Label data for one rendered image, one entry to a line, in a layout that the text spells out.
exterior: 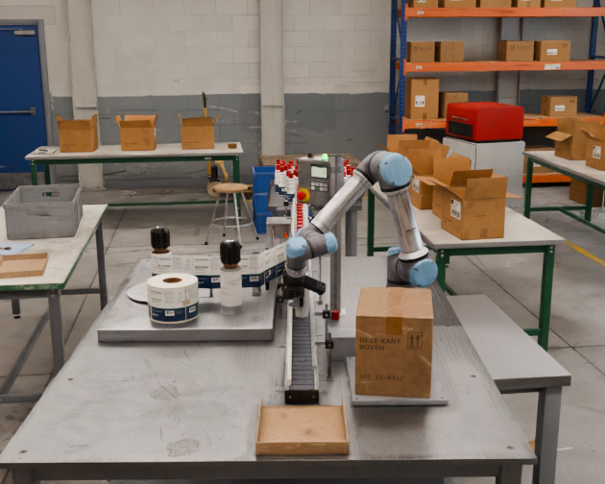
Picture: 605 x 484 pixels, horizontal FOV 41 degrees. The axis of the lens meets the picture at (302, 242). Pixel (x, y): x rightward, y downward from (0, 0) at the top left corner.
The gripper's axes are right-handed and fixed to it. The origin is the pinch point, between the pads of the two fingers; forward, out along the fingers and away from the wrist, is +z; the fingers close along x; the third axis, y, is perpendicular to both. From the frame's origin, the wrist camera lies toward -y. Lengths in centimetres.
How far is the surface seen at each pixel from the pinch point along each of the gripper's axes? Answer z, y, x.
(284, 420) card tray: -29, 6, 71
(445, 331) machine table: 9, -56, 6
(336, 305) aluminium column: 16.8, -14.5, -15.1
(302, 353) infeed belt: -12.6, -0.1, 32.9
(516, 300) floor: 222, -163, -199
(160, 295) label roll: -6, 55, -1
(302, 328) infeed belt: -0.3, -0.3, 11.3
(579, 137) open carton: 226, -265, -408
